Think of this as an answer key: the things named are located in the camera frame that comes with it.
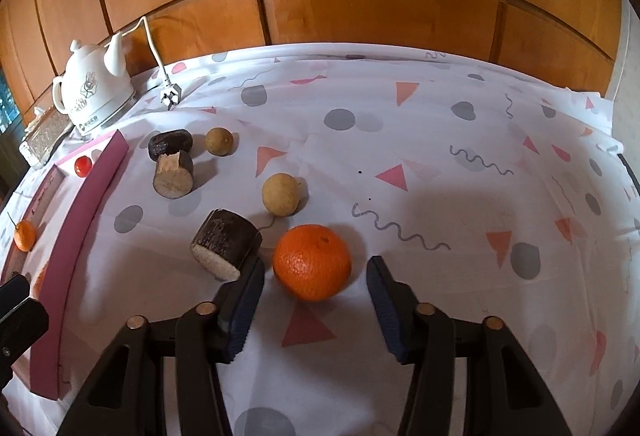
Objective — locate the large dark sugarcane piece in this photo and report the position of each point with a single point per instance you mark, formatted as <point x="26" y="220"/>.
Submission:
<point x="225" y="243"/>

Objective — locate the pink tray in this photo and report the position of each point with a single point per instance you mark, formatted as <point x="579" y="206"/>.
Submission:
<point x="85" y="216"/>

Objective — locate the small tangerine with stem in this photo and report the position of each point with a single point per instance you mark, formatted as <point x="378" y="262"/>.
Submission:
<point x="24" y="235"/>

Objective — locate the wooden glass door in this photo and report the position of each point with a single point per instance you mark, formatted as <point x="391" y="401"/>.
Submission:
<point x="7" y="105"/>

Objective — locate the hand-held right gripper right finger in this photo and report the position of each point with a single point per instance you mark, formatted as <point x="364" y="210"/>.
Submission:
<point x="382" y="306"/>

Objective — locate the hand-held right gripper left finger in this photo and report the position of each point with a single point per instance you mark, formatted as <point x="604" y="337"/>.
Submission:
<point x="245" y="311"/>

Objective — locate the wooden wardrobe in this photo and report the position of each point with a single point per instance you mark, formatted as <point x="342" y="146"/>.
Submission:
<point x="350" y="5"/>

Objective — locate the brown longan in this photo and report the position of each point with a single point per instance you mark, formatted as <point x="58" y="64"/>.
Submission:
<point x="220" y="141"/>
<point x="281" y="194"/>

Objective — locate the red cherry tomato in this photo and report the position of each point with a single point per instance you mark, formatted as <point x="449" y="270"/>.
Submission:
<point x="82" y="165"/>

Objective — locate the woven tissue box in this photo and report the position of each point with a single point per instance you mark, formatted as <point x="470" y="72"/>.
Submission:
<point x="45" y="135"/>

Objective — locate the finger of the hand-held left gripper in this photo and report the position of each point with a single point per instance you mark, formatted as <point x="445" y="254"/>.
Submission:
<point x="25" y="326"/>
<point x="12" y="292"/>

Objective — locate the large orange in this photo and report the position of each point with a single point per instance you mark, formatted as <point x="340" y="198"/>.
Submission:
<point x="311" y="262"/>

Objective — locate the white ceramic electric kettle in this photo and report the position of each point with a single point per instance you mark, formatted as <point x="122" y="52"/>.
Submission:
<point x="92" y="85"/>

